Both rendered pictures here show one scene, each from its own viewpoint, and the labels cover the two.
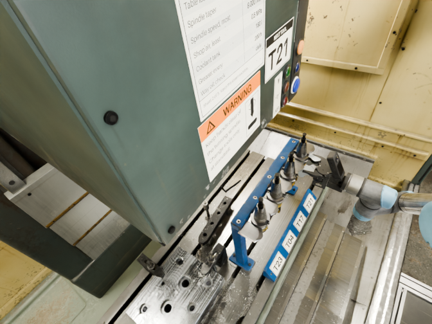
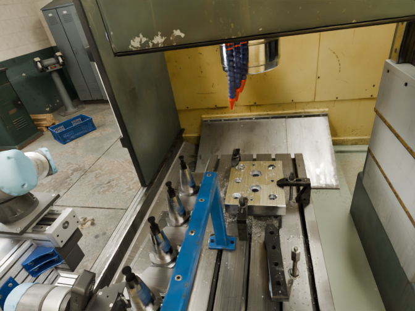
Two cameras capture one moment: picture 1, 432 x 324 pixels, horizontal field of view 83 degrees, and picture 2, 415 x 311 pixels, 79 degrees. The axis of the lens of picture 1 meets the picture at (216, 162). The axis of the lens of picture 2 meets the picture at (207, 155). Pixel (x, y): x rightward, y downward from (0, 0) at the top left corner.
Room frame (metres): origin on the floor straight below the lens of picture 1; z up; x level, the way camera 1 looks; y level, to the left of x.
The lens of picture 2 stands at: (0.95, -0.31, 1.69)
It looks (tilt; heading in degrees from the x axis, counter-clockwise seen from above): 32 degrees down; 153
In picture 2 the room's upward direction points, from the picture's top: 10 degrees counter-clockwise
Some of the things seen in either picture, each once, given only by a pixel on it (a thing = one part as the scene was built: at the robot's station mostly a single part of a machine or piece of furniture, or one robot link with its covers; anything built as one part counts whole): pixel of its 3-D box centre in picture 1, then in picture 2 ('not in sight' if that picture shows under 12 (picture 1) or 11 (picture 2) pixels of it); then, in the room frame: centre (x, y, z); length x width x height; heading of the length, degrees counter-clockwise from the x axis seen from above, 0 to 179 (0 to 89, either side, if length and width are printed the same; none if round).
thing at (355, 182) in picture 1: (353, 183); (63, 306); (0.50, -0.49, 1.16); 0.08 x 0.05 x 0.08; 137
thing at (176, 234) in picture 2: (282, 184); (171, 235); (0.52, -0.22, 1.21); 0.07 x 0.05 x 0.01; 47
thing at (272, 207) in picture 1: (268, 206); (184, 202); (0.44, -0.15, 1.21); 0.07 x 0.05 x 0.01; 47
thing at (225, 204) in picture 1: (216, 221); (274, 261); (0.58, 0.05, 0.93); 0.26 x 0.05 x 0.06; 142
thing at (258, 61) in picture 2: not in sight; (249, 43); (0.38, 0.16, 1.56); 0.16 x 0.16 x 0.12
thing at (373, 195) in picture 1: (376, 193); (36, 303); (0.44, -0.54, 1.16); 0.11 x 0.08 x 0.09; 47
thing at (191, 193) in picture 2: (260, 218); (189, 189); (0.40, -0.11, 1.21); 0.06 x 0.06 x 0.03
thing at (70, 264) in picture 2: not in sight; (44, 253); (-0.18, -0.68, 0.77); 0.36 x 0.10 x 0.09; 46
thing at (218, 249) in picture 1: (213, 261); (243, 213); (0.39, 0.08, 0.97); 0.13 x 0.03 x 0.15; 137
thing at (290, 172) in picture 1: (290, 166); (159, 241); (0.56, -0.26, 1.26); 0.04 x 0.04 x 0.07
